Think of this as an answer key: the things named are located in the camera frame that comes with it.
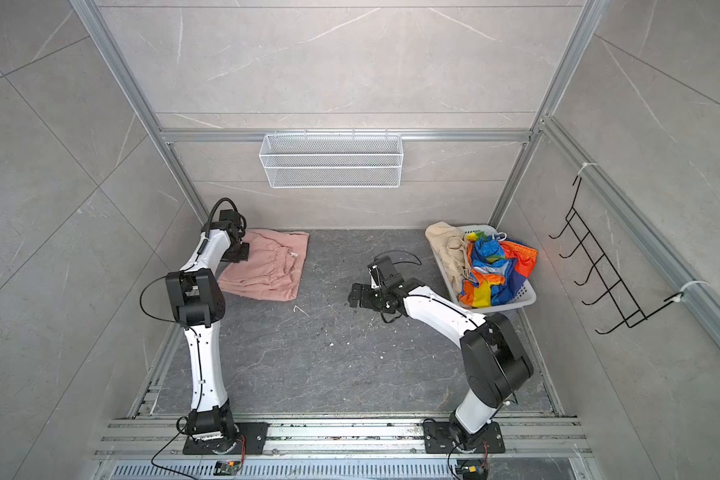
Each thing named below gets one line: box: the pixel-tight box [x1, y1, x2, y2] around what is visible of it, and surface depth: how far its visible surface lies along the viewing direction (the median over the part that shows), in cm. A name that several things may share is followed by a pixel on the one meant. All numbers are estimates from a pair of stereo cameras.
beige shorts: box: [425, 221, 477, 296], surface depth 98 cm
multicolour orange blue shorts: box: [459, 231, 538, 308], surface depth 97 cm
